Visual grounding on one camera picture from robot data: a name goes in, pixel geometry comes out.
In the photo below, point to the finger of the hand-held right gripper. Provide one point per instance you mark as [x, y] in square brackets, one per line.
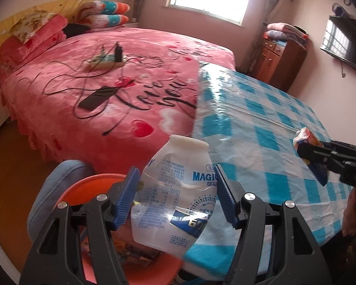
[314, 153]
[350, 151]

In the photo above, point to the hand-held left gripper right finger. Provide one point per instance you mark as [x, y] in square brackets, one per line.
[227, 196]

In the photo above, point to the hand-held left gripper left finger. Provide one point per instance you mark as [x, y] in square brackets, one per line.
[126, 196]

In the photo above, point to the orange snack packet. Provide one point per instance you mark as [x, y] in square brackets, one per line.
[307, 135]

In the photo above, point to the orange plastic basin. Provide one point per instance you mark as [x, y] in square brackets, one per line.
[86, 187]

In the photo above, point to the white plastic drink bottle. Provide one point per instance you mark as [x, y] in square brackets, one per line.
[172, 190]

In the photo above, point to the person's right forearm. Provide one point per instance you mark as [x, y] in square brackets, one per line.
[351, 213]

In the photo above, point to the blue stool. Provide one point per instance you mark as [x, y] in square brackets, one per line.
[44, 196]

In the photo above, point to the brown wooden cabinet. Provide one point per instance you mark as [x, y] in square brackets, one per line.
[279, 65]

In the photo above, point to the black phone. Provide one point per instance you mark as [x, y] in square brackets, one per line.
[96, 98]

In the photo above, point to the stack of folded blankets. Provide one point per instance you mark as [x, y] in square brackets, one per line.
[284, 32]

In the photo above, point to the white power strip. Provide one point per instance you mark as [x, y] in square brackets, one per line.
[103, 61]

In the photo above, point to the black charger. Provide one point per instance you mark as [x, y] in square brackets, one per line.
[118, 52]

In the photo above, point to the black cloth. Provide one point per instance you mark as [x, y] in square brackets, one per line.
[77, 30]

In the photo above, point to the folded pink blanket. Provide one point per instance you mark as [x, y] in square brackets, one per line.
[47, 32]

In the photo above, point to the floral print pillow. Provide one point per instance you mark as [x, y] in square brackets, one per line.
[32, 23]

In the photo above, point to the yellow wooden headboard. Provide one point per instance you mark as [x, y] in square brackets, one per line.
[62, 6]

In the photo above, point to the black wall television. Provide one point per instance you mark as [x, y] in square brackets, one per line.
[347, 44]

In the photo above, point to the small blue wall object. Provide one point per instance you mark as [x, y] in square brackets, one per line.
[338, 8]

